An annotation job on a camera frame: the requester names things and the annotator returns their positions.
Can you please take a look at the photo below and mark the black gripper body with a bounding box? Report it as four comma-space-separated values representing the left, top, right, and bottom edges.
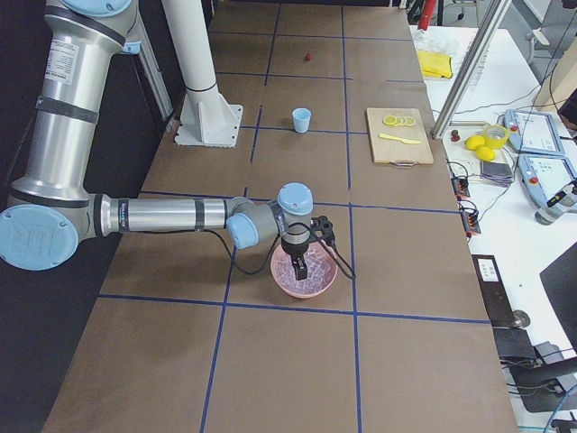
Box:
281, 234, 310, 258

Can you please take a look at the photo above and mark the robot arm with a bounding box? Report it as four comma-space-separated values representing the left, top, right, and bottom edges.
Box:
1, 1, 313, 280

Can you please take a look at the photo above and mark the pile of clear ice cubes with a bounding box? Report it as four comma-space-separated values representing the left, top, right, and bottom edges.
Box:
275, 248, 334, 293

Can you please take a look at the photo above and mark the light blue paper cup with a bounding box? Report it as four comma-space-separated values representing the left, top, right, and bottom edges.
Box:
292, 107, 312, 134

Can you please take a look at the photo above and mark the pink bowl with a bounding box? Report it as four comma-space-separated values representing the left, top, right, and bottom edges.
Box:
270, 241, 339, 300

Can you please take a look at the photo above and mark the bamboo cutting board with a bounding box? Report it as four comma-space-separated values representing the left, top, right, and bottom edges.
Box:
366, 107, 434, 167

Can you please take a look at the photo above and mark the yellow plastic knife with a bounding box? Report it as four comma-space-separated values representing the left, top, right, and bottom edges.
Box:
379, 134, 421, 145

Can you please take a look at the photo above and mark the top lemon slice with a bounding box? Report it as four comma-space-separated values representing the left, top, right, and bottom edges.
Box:
382, 115, 396, 126

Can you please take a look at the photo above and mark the whole yellow lemon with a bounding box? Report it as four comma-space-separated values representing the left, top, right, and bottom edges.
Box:
465, 134, 486, 151
475, 145, 496, 162

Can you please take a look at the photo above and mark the purple notebook stack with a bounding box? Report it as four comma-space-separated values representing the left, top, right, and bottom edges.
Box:
481, 161, 514, 187

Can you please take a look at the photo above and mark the yellow cloth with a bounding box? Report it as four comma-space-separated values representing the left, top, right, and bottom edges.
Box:
417, 50, 453, 79

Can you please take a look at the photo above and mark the yellow tape roll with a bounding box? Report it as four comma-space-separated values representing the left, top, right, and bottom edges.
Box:
482, 124, 509, 150

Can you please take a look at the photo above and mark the upper teach pendant tablet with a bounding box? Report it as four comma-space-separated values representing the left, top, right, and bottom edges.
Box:
503, 109, 565, 156

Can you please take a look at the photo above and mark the teach pendant tablet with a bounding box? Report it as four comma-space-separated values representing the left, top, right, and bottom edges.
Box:
517, 153, 576, 207
503, 109, 565, 156

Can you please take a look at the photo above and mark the lower teach pendant tablet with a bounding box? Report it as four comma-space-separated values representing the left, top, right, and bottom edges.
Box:
517, 153, 576, 207

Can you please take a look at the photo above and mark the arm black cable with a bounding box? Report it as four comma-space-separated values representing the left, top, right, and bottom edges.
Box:
211, 220, 357, 281

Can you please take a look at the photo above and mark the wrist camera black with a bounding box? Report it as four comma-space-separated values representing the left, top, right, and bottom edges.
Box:
311, 216, 336, 248

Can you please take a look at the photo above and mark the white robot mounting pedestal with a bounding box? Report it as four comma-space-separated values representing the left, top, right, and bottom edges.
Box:
162, 0, 243, 148

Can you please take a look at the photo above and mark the aluminium frame post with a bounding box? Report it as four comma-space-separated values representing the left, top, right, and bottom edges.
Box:
431, 0, 512, 139

